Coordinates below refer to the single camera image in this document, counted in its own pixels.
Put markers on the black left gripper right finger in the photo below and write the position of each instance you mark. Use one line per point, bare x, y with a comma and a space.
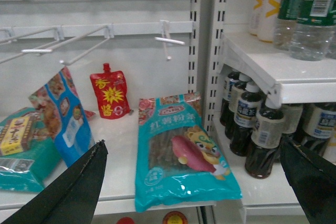
312, 179

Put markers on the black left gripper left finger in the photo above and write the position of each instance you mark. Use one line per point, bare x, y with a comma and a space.
73, 196

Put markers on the clear water bottle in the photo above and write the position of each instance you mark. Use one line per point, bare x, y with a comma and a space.
314, 30

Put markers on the white snack shelf board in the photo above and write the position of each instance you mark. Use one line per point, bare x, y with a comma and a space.
118, 188

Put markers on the white drinks shelf board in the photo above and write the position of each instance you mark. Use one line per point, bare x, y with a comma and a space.
282, 78

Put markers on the water bottle green label left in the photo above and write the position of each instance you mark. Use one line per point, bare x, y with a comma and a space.
285, 23

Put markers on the white perforated shelf upright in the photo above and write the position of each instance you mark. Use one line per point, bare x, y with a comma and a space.
208, 18

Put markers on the front dark tea bottle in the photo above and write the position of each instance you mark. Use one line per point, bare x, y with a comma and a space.
264, 140

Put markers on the teal packet yellow label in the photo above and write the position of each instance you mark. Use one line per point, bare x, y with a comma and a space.
28, 154

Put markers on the jar with red lid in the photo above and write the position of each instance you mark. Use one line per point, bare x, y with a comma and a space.
125, 220

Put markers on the blue snack bag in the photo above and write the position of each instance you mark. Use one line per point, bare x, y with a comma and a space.
64, 116

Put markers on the dark oolong tea bottle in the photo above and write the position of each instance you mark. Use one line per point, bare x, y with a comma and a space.
244, 118

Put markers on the jar red yellow lid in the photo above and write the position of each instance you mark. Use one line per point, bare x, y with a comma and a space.
175, 217

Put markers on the teal sweet potato noodle bag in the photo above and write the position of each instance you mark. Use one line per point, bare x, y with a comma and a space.
177, 161

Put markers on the dark tea bottle beige label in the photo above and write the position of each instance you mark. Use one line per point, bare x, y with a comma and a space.
237, 90

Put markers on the red sauce spout pouch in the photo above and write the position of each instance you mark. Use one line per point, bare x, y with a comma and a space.
110, 89

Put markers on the yellow juice bottle left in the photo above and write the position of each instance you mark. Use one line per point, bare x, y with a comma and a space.
268, 16

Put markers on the white wire peg hook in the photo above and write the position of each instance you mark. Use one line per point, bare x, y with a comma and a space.
166, 39

